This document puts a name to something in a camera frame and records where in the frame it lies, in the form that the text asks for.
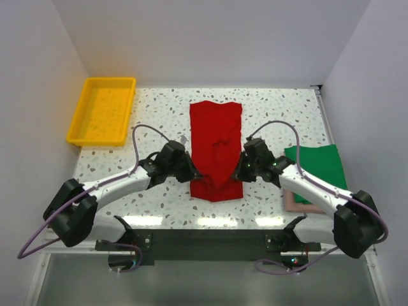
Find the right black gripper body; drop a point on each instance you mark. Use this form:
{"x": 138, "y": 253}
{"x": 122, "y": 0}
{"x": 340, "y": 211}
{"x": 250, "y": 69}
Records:
{"x": 247, "y": 170}

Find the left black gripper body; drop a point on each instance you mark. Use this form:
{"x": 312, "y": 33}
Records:
{"x": 182, "y": 171}

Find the red t shirt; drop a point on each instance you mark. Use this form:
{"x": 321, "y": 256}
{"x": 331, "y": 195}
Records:
{"x": 216, "y": 147}

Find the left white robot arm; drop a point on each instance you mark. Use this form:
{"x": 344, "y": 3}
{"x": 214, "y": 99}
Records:
{"x": 72, "y": 212}

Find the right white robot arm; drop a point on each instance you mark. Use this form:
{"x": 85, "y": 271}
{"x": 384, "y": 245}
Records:
{"x": 353, "y": 223}

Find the pink folded t shirt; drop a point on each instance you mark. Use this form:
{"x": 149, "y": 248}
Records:
{"x": 290, "y": 205}

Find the green folded t shirt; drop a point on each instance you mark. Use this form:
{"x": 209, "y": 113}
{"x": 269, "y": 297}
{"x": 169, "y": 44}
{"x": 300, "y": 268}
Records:
{"x": 324, "y": 163}

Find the yellow plastic bin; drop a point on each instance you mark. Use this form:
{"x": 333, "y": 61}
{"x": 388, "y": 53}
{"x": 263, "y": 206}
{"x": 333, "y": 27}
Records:
{"x": 102, "y": 113}

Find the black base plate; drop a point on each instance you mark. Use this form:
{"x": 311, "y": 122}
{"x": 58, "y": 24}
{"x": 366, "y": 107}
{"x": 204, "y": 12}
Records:
{"x": 207, "y": 245}

